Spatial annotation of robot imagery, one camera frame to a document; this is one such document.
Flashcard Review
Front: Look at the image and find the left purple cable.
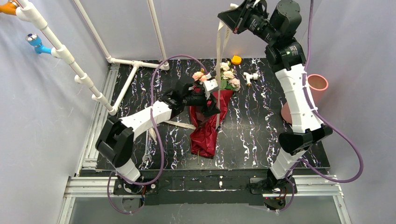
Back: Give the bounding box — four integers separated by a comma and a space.
106, 55, 208, 215

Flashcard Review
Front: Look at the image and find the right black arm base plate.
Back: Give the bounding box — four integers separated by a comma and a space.
247, 176, 297, 194

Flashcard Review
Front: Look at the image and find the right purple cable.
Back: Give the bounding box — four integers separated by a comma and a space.
278, 0, 364, 214

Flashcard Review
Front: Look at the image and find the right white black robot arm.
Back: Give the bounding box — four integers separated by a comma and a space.
218, 0, 332, 193

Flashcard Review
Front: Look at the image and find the white pvc pipe frame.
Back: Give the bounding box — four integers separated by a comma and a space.
14, 0, 159, 115

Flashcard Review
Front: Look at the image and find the white pipe tee fitting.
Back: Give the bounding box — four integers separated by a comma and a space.
243, 72, 260, 88

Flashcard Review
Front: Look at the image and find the aluminium rail frame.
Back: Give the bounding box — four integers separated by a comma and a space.
59, 59, 346, 224

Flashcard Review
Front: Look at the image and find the purple cable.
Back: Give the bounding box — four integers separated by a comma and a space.
106, 55, 208, 215
278, 0, 364, 214

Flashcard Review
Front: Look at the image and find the red flower bouquet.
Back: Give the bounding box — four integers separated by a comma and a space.
189, 61, 240, 158

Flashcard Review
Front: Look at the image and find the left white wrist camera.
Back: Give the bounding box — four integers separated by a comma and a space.
201, 73, 219, 99

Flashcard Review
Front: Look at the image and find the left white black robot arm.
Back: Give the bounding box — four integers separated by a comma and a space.
95, 77, 220, 186

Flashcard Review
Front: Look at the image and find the orange pipe fitting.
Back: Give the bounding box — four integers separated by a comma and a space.
0, 0, 19, 16

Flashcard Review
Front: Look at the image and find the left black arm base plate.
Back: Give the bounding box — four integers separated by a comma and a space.
112, 177, 160, 196

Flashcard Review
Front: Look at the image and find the blue pipe fitting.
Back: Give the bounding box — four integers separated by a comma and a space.
25, 33, 51, 55

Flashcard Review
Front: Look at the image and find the pink cylindrical vase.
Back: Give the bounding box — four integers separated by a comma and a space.
281, 74, 330, 124

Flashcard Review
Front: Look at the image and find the cream ribbon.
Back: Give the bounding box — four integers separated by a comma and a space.
148, 3, 240, 146

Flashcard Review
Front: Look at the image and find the small orange yellow cap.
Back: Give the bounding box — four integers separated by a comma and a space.
231, 55, 242, 65

